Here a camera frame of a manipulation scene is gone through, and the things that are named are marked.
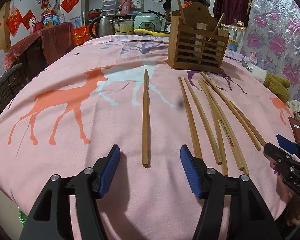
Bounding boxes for lone wooden chopstick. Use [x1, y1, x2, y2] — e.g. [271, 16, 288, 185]
[142, 69, 149, 168]

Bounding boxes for printed wooden chopstick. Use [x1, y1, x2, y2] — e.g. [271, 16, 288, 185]
[198, 79, 249, 175]

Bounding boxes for brown plush toy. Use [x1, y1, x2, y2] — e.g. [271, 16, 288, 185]
[251, 66, 291, 103]

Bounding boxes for clear plastic bottle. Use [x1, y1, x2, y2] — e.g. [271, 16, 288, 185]
[227, 19, 247, 53]

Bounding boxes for brown wooden chopstick holder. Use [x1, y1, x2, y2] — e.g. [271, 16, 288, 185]
[168, 3, 229, 74]

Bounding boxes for pink deer print tablecloth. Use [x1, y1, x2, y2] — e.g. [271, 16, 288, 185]
[0, 34, 300, 240]

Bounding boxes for wooden armchair grey cushion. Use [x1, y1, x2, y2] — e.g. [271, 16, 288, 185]
[0, 49, 27, 113]

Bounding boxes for red covered side table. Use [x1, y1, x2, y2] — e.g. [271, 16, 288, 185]
[5, 22, 74, 80]

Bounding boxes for red gift box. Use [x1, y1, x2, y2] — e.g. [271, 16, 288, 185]
[71, 25, 93, 46]

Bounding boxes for yellow pan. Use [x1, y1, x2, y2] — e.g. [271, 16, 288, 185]
[134, 28, 170, 37]

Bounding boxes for mint green rice cooker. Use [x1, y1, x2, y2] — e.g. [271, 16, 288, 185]
[134, 12, 161, 31]

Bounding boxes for stainless electric kettle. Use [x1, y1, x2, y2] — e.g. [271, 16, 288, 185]
[89, 15, 115, 38]

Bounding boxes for cooking oil bottle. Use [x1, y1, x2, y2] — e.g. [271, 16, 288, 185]
[40, 8, 53, 28]

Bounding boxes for steel pot with lid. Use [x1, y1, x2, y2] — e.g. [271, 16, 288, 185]
[109, 18, 134, 35]

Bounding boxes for pink thermos jug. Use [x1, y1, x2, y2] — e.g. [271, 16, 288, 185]
[120, 0, 133, 15]

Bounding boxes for white refrigerator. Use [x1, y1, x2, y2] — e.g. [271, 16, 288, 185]
[60, 0, 89, 28]

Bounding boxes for stacked grey steamer containers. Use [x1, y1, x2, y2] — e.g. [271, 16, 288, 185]
[102, 0, 116, 16]

